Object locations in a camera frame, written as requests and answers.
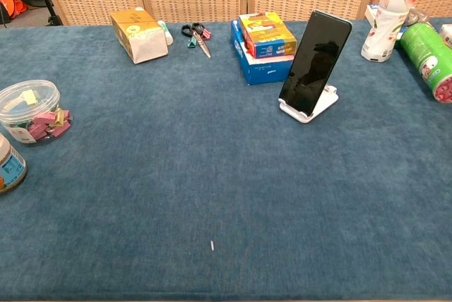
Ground green chips can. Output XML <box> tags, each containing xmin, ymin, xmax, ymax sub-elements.
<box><xmin>400</xmin><ymin>22</ymin><xmax>452</xmax><ymax>104</ymax></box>

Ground clear jar of binder clips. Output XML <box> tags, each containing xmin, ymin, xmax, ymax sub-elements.
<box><xmin>0</xmin><ymin>79</ymin><xmax>74</xmax><ymax>146</ymax></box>

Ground black smartphone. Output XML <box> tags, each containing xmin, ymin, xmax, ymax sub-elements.
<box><xmin>278</xmin><ymin>8</ymin><xmax>353</xmax><ymax>118</ymax></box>

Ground blue felt table mat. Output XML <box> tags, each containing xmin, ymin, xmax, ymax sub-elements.
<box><xmin>0</xmin><ymin>18</ymin><xmax>452</xmax><ymax>301</ymax></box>

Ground white drink bottle yellow cap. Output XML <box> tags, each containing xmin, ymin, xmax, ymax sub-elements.
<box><xmin>360</xmin><ymin>0</ymin><xmax>425</xmax><ymax>63</ymax></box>

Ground white phone stand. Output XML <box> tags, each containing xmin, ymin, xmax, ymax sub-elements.
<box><xmin>278</xmin><ymin>84</ymin><xmax>339</xmax><ymax>125</ymax></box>

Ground black handled scissors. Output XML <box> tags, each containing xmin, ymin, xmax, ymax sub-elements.
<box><xmin>181</xmin><ymin>22</ymin><xmax>212</xmax><ymax>59</ymax></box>

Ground yellow orange snack box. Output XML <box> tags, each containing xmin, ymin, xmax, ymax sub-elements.
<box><xmin>239</xmin><ymin>11</ymin><xmax>298</xmax><ymax>59</ymax></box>

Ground blue cardboard box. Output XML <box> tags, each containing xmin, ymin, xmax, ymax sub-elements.
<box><xmin>230</xmin><ymin>19</ymin><xmax>297</xmax><ymax>87</ymax></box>

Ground white lidded jar blue label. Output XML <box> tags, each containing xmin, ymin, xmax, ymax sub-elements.
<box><xmin>0</xmin><ymin>133</ymin><xmax>28</xmax><ymax>195</ymax></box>

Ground white green glue stick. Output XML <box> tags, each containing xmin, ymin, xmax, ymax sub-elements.
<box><xmin>157</xmin><ymin>20</ymin><xmax>174</xmax><ymax>47</ymax></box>

